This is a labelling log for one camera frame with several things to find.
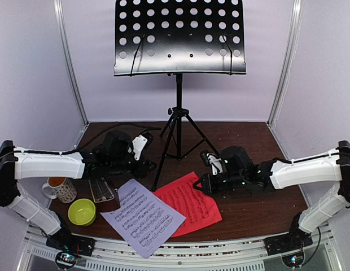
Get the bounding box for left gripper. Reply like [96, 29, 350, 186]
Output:
[108, 153, 157, 178]

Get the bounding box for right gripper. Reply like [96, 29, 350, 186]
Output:
[193, 172, 246, 195]

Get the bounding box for red sheet music page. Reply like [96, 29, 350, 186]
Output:
[154, 172, 222, 238]

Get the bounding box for black music stand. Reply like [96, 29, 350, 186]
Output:
[112, 0, 247, 192]

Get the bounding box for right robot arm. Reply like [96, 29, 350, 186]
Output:
[193, 141, 350, 250]

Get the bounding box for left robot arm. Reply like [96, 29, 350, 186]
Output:
[0, 130, 156, 251]

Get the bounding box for wooden metronome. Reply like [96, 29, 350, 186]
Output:
[89, 179, 120, 212]

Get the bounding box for white sheet music page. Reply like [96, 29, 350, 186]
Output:
[101, 179, 186, 259]

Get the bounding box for green bowl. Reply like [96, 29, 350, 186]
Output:
[68, 198, 97, 226]

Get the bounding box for patterned mug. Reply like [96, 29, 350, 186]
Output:
[42, 177, 77, 204]

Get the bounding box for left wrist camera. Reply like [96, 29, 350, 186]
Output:
[128, 132, 154, 161]

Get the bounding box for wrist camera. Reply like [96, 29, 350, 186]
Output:
[128, 132, 154, 161]
[200, 150, 224, 176]

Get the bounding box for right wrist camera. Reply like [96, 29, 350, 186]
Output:
[200, 150, 224, 176]

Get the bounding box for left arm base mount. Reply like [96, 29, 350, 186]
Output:
[41, 228, 95, 270]

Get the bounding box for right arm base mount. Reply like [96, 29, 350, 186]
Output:
[264, 233, 313, 269]

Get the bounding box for front aluminium rail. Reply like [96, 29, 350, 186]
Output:
[15, 223, 345, 270]

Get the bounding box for right aluminium frame post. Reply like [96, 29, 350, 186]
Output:
[268, 0, 304, 129]

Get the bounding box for aluminium frame post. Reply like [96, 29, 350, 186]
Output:
[53, 0, 89, 126]
[268, 0, 304, 129]

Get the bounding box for left aluminium frame post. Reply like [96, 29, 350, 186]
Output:
[53, 0, 89, 126]

